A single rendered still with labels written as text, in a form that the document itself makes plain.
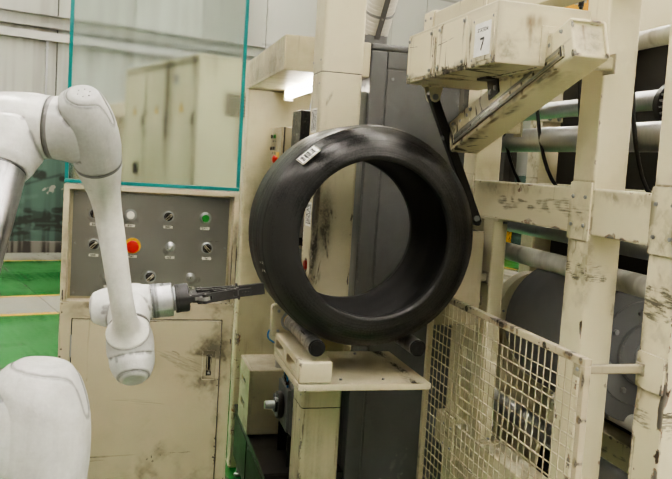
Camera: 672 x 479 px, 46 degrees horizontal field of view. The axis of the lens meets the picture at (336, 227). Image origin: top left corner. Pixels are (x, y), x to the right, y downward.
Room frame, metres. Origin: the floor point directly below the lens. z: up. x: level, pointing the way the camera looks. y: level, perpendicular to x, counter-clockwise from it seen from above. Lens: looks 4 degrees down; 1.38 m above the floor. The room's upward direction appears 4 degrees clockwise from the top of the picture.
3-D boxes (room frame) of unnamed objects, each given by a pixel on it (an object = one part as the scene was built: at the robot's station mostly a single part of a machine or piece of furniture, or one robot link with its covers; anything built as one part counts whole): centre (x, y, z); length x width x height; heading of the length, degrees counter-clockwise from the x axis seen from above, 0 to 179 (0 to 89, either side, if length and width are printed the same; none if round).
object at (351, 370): (2.21, -0.06, 0.80); 0.37 x 0.36 x 0.02; 105
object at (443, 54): (2.17, -0.38, 1.71); 0.61 x 0.25 x 0.15; 15
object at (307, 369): (2.18, 0.08, 0.84); 0.36 x 0.09 x 0.06; 15
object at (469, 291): (2.52, -0.37, 1.05); 0.20 x 0.15 x 0.30; 15
